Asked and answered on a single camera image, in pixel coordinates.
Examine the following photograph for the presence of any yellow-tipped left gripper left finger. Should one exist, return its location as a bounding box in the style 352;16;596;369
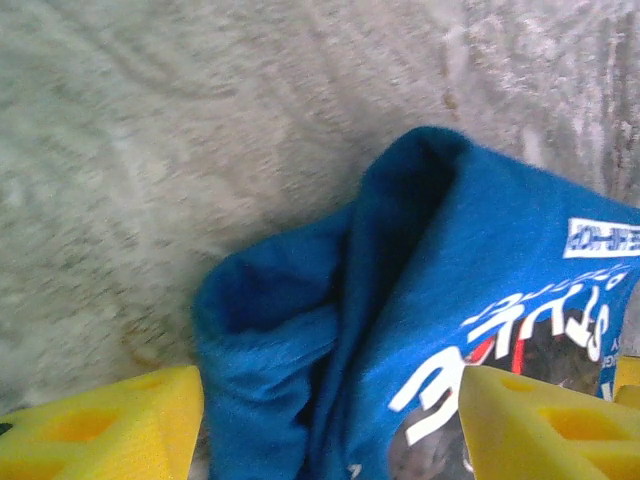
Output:
0;364;205;480

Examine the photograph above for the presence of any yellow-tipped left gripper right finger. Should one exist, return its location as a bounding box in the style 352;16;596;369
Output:
458;367;640;480

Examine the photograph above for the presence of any bright blue t-shirt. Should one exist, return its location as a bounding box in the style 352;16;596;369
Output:
192;124;640;480

